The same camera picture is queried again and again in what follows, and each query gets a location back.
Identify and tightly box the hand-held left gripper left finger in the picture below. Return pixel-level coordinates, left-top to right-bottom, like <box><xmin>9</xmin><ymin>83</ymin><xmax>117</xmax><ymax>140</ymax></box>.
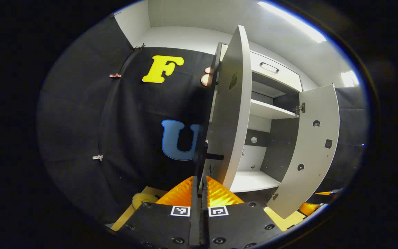
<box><xmin>121</xmin><ymin>176</ymin><xmax>199</xmax><ymax>249</ymax></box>

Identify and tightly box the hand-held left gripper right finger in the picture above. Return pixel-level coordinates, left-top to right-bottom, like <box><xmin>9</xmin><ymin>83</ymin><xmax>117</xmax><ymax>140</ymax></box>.
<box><xmin>201</xmin><ymin>175</ymin><xmax>284</xmax><ymax>249</ymax></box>

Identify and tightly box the grey double-door shoe cabinet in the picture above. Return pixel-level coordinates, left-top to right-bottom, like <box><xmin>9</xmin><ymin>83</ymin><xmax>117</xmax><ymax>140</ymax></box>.
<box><xmin>208</xmin><ymin>41</ymin><xmax>305</xmax><ymax>204</ymax></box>

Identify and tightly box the yellow plush toy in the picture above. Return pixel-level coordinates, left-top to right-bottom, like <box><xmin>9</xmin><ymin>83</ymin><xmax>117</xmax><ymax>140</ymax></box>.
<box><xmin>132</xmin><ymin>193</ymin><xmax>160</xmax><ymax>210</ymax></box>

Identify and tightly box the small ceiling light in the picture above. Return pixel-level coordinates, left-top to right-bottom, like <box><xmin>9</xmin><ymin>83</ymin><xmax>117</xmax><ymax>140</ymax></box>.
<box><xmin>341</xmin><ymin>70</ymin><xmax>359</xmax><ymax>87</ymax></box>

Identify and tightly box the black backdrop cloth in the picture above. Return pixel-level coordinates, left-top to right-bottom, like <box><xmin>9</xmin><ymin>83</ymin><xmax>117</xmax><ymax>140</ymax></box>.
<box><xmin>37</xmin><ymin>16</ymin><xmax>370</xmax><ymax>225</ymax></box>

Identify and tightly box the long ceiling light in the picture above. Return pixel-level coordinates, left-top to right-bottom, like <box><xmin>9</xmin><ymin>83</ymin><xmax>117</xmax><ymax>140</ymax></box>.
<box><xmin>258</xmin><ymin>1</ymin><xmax>327</xmax><ymax>44</ymax></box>

